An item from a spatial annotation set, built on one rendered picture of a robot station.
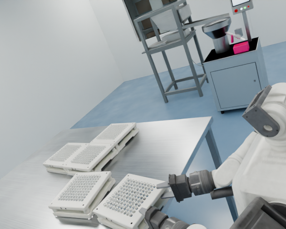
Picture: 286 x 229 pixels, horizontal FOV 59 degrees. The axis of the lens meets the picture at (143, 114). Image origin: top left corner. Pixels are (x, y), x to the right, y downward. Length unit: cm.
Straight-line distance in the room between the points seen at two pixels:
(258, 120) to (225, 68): 280
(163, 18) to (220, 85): 145
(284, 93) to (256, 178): 17
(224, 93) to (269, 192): 293
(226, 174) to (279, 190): 48
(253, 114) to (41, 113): 484
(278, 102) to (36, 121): 476
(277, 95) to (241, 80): 276
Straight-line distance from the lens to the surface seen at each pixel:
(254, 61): 322
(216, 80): 335
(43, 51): 554
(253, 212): 44
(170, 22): 414
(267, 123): 50
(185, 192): 104
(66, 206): 131
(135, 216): 103
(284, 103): 54
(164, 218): 92
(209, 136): 165
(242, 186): 54
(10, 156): 479
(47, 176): 185
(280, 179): 52
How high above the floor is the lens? 164
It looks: 21 degrees down
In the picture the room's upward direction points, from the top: 23 degrees counter-clockwise
